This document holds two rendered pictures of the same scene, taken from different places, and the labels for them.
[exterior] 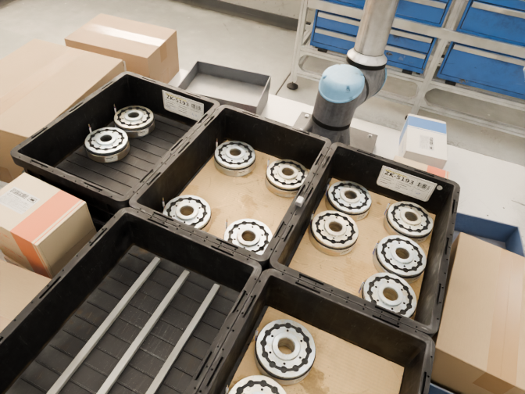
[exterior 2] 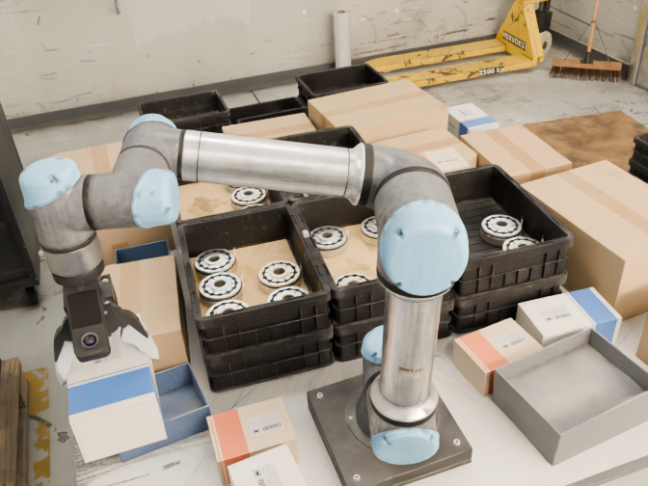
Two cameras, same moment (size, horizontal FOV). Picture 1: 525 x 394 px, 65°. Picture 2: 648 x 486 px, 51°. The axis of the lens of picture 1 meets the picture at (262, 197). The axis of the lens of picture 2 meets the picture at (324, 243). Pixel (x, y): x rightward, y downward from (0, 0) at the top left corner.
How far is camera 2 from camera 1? 1.94 m
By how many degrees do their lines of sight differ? 94
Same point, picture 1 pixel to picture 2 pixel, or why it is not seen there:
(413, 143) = (283, 464)
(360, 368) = not seen: hidden behind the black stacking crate
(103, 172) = (473, 224)
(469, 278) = (163, 299)
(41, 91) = (591, 203)
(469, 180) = not seen: outside the picture
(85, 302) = not seen: hidden behind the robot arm
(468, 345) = (153, 264)
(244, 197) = (367, 267)
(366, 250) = (249, 289)
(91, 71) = (611, 235)
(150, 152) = (473, 251)
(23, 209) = (435, 158)
